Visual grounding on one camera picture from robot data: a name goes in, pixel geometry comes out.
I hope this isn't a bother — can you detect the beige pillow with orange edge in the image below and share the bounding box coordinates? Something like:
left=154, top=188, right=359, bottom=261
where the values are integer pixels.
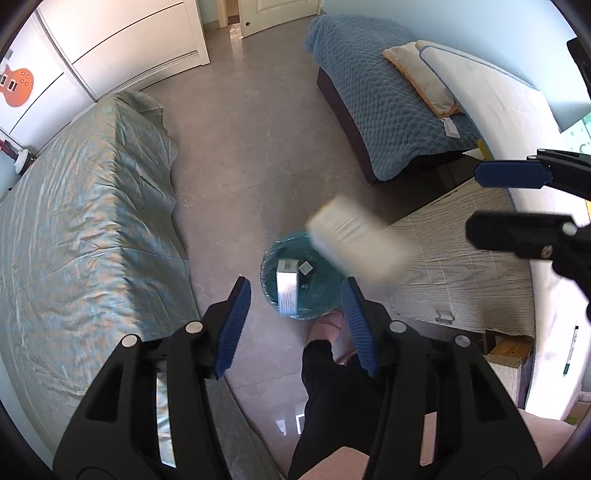
left=382, top=42, right=462, bottom=117

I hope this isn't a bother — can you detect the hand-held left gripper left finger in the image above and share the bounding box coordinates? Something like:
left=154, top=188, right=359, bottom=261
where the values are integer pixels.
left=53, top=276, right=252, bottom=480

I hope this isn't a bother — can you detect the blue trash bin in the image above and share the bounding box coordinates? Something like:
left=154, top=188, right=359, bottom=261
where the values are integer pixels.
left=260, top=231, right=347, bottom=321

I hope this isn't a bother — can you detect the wood grain desk drawer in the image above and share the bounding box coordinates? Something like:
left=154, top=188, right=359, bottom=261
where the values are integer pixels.
left=387, top=178, right=537, bottom=339

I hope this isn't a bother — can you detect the cream panel door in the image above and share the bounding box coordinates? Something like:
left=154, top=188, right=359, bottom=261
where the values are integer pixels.
left=238, top=0, right=324, bottom=38

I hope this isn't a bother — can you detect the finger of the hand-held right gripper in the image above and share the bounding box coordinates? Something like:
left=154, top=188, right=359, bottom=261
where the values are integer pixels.
left=475, top=148, right=591, bottom=199
left=465, top=211, right=591, bottom=301

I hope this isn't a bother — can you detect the blue quilted blanket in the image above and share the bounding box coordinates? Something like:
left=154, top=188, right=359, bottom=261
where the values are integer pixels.
left=304, top=14, right=485, bottom=183

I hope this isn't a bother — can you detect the green marker pen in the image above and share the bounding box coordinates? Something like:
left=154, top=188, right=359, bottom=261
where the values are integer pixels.
left=561, top=324, right=580, bottom=379

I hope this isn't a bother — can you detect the person's pink clothing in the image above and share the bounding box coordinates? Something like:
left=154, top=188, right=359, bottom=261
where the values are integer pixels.
left=318, top=406, right=580, bottom=480

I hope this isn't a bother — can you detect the white wardrobe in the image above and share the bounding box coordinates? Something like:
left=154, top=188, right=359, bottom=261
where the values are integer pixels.
left=0, top=0, right=211, bottom=153

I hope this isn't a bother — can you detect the cardboard box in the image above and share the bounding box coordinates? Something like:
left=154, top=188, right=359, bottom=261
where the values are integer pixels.
left=482, top=329, right=535, bottom=367

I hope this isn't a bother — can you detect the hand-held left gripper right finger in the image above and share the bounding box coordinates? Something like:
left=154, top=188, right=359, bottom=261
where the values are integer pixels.
left=341, top=276, right=543, bottom=480

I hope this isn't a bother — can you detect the person's black trouser leg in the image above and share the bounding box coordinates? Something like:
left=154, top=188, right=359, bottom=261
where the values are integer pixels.
left=287, top=339, right=386, bottom=480

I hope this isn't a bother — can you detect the pink slipper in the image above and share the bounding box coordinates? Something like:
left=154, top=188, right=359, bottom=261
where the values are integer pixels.
left=308, top=311, right=358, bottom=366

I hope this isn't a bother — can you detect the orange guitar sticker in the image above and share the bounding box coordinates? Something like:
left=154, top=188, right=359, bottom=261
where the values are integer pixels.
left=0, top=64, right=35, bottom=108

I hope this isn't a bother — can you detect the large white box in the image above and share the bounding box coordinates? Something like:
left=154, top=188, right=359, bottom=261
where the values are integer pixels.
left=306, top=194, right=415, bottom=284

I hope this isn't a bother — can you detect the long pale blue box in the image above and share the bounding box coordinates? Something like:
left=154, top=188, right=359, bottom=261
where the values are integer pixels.
left=276, top=258, right=300, bottom=315

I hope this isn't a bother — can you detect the bed with grey-green cover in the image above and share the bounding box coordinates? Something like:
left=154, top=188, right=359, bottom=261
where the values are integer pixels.
left=0, top=90, right=282, bottom=480

